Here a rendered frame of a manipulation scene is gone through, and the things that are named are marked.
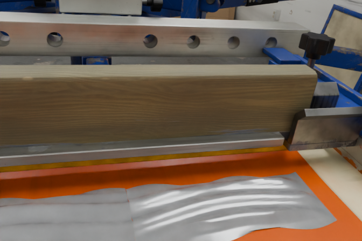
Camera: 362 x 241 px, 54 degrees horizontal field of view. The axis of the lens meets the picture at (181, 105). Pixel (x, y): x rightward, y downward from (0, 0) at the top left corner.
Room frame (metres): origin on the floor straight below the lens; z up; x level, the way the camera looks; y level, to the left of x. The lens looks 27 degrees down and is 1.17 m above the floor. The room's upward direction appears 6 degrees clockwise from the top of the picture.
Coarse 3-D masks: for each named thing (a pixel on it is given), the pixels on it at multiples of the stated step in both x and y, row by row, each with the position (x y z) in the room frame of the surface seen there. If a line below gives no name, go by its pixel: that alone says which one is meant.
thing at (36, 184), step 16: (0, 176) 0.25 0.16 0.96; (16, 176) 0.25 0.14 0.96; (32, 176) 0.26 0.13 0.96; (48, 176) 0.26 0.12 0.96; (64, 176) 0.26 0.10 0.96; (80, 176) 0.26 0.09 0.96; (96, 176) 0.27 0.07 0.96; (112, 176) 0.27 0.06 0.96; (0, 192) 0.23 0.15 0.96; (16, 192) 0.23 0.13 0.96; (32, 192) 0.23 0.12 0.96; (48, 192) 0.24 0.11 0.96; (64, 192) 0.24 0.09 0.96; (80, 192) 0.24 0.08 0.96
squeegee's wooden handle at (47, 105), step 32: (0, 96) 0.24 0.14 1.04; (32, 96) 0.25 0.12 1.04; (64, 96) 0.26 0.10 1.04; (96, 96) 0.26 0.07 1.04; (128, 96) 0.27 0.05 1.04; (160, 96) 0.28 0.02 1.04; (192, 96) 0.29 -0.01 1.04; (224, 96) 0.30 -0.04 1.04; (256, 96) 0.31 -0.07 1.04; (288, 96) 0.32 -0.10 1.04; (0, 128) 0.24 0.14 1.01; (32, 128) 0.25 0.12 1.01; (64, 128) 0.26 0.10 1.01; (96, 128) 0.26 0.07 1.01; (128, 128) 0.27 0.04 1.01; (160, 128) 0.28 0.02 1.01; (192, 128) 0.29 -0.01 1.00; (224, 128) 0.30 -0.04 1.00; (256, 128) 0.31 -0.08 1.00; (288, 128) 0.32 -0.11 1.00
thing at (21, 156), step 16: (80, 144) 0.26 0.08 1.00; (96, 144) 0.26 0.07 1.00; (112, 144) 0.26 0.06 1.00; (128, 144) 0.27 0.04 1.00; (144, 144) 0.27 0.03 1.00; (160, 144) 0.27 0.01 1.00; (176, 144) 0.27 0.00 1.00; (192, 144) 0.28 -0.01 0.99; (208, 144) 0.28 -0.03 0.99; (224, 144) 0.29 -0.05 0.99; (240, 144) 0.29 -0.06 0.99; (256, 144) 0.30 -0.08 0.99; (272, 144) 0.30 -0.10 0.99; (0, 160) 0.23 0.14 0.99; (16, 160) 0.23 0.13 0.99; (32, 160) 0.23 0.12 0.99; (48, 160) 0.24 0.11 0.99; (64, 160) 0.24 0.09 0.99; (80, 160) 0.25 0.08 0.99
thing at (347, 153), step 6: (360, 138) 0.34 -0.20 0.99; (360, 144) 0.33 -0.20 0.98; (336, 150) 0.36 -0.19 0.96; (342, 150) 0.35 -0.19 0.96; (348, 150) 0.34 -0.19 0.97; (354, 150) 0.34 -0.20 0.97; (360, 150) 0.33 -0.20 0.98; (342, 156) 0.35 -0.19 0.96; (348, 156) 0.34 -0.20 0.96; (354, 156) 0.33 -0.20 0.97; (360, 156) 0.33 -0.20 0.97; (354, 162) 0.33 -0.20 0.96; (360, 162) 0.32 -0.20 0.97; (360, 168) 0.32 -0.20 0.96
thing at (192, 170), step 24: (144, 168) 0.29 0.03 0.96; (168, 168) 0.29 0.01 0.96; (192, 168) 0.29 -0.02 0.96; (216, 168) 0.30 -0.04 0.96; (240, 168) 0.30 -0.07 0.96; (264, 168) 0.31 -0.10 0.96; (288, 168) 0.31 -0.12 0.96; (336, 216) 0.25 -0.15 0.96; (240, 240) 0.21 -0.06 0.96; (264, 240) 0.21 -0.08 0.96; (288, 240) 0.21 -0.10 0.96; (312, 240) 0.21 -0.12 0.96; (336, 240) 0.22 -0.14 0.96; (360, 240) 0.22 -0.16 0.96
